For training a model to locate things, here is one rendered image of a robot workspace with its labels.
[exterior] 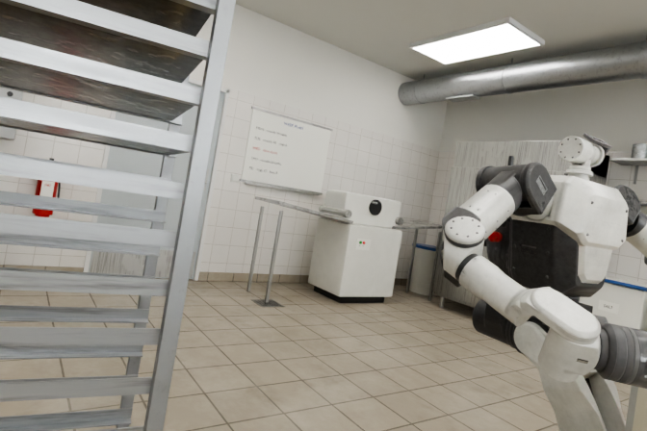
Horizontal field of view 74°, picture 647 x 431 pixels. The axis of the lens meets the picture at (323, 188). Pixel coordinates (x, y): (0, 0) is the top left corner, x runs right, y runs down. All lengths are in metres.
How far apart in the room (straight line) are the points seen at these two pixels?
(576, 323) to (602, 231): 0.50
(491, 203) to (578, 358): 0.36
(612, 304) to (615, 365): 4.06
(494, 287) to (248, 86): 4.37
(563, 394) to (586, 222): 0.42
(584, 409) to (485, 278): 0.50
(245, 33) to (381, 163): 2.50
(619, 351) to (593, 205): 0.48
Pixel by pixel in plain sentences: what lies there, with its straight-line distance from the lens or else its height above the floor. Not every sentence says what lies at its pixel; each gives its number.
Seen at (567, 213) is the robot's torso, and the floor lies 1.14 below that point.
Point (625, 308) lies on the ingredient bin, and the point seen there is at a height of 0.55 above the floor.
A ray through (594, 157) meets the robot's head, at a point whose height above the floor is 1.30.
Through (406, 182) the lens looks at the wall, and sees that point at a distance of 6.47.
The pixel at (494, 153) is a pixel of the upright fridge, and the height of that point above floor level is 1.91.
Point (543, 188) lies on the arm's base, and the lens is 1.15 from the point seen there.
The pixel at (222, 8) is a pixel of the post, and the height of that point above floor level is 1.39.
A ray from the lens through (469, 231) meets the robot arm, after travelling 0.92.
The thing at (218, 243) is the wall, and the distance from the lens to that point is 4.91.
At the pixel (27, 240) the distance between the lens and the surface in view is 1.27.
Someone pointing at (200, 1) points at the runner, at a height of 1.40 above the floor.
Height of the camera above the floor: 1.08
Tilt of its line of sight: 1 degrees up
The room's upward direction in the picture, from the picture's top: 9 degrees clockwise
